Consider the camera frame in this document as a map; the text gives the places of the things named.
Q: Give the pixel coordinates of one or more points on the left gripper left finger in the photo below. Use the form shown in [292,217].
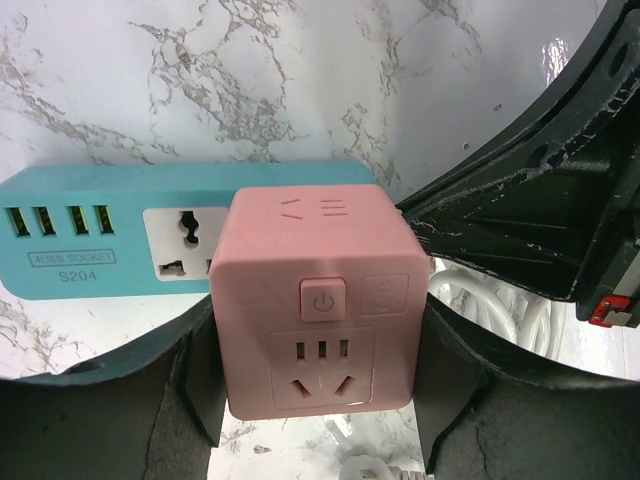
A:
[150,409]

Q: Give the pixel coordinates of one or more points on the teal power strip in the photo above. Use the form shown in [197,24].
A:
[70,232]

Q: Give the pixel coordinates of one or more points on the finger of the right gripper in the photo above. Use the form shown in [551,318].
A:
[551,204]

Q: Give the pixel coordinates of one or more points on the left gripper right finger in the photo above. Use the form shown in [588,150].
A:
[489,409]

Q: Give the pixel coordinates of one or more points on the pink cube socket adapter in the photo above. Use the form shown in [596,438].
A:
[318,294]

